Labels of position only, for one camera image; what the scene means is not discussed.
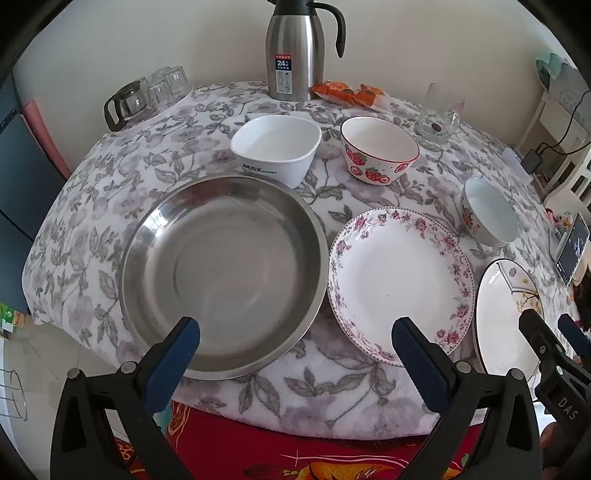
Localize pink floral rim plate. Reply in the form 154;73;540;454
327;208;476;368

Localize white side table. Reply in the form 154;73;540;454
516;88;585;160

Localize pale blue floral bowl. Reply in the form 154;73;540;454
459;177;519;250

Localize green box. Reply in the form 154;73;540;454
0;302;26;330

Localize white printed bag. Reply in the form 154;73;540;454
549;65;591;112

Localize teal cloth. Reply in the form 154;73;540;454
536;52;578;88

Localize dark blue cabinet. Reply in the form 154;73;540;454
0;74;70;315

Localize white square bowl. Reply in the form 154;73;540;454
230;115;322;189

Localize orange snack packet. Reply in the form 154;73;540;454
313;80;358;107
353;84;391;112

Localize stainless steel thermos jug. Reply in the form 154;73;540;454
265;0;347;101

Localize white yellow flower plate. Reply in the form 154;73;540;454
474;259;548;388

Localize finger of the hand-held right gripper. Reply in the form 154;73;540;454
558;314;591;365
518;308;580;402

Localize wire basket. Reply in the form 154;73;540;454
0;369;26;421

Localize clear glass mug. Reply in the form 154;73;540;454
416;83;465;141

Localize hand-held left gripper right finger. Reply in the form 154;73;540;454
392;316;543;480

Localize black cable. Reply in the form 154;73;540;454
536;90;591;155

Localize strawberry print bowl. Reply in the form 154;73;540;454
341;116;420;186

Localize dark fuzzy item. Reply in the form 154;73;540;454
574;274;591;333

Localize glass coffee pot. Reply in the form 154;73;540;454
104;79;151;132

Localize colourful small toys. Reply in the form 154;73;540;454
545;208;573;232

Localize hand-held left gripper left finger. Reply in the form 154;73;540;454
50;316;201;480

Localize stainless steel basin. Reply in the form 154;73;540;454
119;174;329;381

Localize white power strip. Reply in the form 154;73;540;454
501;148;529;176

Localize smartphone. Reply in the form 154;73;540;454
555;213;590;286

